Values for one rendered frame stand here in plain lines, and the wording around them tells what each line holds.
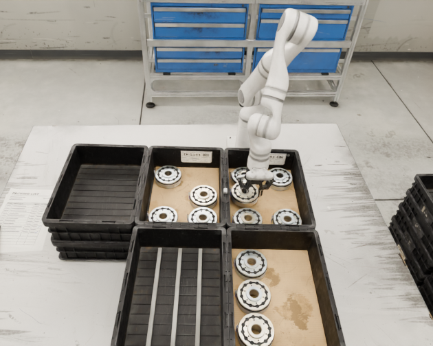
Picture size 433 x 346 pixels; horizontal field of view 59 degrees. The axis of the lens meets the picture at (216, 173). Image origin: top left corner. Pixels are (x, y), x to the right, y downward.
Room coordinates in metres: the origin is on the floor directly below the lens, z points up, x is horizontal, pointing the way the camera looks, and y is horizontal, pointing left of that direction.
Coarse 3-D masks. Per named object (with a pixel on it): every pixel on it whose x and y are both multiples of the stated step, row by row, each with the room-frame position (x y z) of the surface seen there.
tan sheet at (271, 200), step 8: (264, 184) 1.07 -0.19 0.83; (264, 192) 1.03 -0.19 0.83; (272, 192) 1.03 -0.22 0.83; (280, 192) 1.03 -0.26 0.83; (288, 192) 1.03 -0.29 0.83; (264, 200) 0.98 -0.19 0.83; (272, 200) 0.99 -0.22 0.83; (280, 200) 0.99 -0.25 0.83; (288, 200) 0.99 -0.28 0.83; (296, 200) 0.99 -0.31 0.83; (232, 208) 0.94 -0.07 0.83; (240, 208) 0.94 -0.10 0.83; (256, 208) 0.94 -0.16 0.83; (264, 208) 0.95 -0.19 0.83; (272, 208) 0.95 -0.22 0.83; (280, 208) 0.95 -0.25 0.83; (288, 208) 0.95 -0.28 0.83; (296, 208) 0.95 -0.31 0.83; (264, 216) 0.91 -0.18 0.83
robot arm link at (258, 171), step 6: (252, 162) 0.95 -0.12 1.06; (258, 162) 0.94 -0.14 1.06; (264, 162) 0.95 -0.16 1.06; (252, 168) 0.95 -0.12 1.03; (258, 168) 0.94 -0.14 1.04; (264, 168) 0.94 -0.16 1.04; (246, 174) 0.91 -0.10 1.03; (252, 174) 0.91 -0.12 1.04; (258, 174) 0.91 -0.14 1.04; (264, 174) 0.91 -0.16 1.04; (270, 174) 0.91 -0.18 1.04; (258, 180) 0.90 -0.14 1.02; (264, 180) 0.90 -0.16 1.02; (270, 180) 0.91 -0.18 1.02
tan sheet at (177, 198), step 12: (156, 168) 1.13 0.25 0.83; (180, 168) 1.14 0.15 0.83; (192, 168) 1.14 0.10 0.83; (204, 168) 1.15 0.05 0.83; (216, 168) 1.15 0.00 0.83; (192, 180) 1.07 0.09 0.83; (204, 180) 1.08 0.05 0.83; (216, 180) 1.08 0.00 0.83; (156, 192) 1.00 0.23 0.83; (168, 192) 1.00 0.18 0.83; (180, 192) 1.00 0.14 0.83; (216, 192) 1.01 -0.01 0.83; (156, 204) 0.94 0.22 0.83; (168, 204) 0.94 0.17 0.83; (180, 204) 0.94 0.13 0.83; (216, 204) 0.95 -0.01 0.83; (180, 216) 0.88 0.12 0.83
